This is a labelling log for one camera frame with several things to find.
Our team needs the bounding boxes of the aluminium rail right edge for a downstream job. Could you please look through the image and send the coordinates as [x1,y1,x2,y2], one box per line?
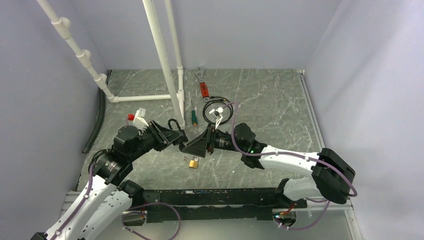
[296,69,363,240]

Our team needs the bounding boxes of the coiled black cable left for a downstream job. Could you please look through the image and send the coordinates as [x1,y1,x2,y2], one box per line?
[91,148,115,165]

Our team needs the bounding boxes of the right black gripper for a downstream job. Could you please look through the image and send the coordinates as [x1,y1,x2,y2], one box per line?
[183,122,246,158]

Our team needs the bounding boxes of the coiled black cable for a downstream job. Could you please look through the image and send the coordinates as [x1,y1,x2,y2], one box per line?
[91,148,115,165]
[202,96,234,126]

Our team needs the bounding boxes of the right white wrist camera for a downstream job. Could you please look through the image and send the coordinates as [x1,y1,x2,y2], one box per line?
[209,107,224,129]

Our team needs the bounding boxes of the black foam tube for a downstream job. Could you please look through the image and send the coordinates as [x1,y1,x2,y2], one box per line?
[81,88,106,154]

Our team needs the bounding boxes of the black padlock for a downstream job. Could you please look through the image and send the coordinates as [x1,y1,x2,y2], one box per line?
[167,118,189,144]

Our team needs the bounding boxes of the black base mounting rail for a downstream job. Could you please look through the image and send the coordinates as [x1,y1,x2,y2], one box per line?
[127,187,307,223]

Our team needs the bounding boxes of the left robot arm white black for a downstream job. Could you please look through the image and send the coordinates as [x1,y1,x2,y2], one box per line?
[32,121,188,240]

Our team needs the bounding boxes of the coiled black cable right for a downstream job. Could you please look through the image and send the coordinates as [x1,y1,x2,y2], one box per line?
[202,96,234,126]

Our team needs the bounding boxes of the red handle adjustable wrench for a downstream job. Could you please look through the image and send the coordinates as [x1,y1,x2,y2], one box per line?
[195,66,210,102]

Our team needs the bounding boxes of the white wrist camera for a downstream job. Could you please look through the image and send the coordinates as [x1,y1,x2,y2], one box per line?
[209,107,224,129]
[127,107,149,131]

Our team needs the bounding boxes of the small brass padlock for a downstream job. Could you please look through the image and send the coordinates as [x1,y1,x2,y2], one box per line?
[188,156,199,169]

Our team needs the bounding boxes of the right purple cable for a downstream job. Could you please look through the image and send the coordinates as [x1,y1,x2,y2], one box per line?
[223,100,359,232]

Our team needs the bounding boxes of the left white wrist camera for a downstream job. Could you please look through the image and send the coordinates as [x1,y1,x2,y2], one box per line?
[127,107,149,131]

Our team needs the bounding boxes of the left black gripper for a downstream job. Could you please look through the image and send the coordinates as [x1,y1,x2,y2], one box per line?
[127,119,183,162]

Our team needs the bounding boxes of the white pvc pipe frame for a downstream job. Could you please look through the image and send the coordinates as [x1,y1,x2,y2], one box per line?
[37,0,186,129]

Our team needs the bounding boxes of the green handle screwdriver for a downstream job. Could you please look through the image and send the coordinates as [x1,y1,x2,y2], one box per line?
[190,100,198,127]

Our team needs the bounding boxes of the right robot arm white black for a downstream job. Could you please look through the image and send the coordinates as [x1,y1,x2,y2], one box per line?
[179,123,356,208]

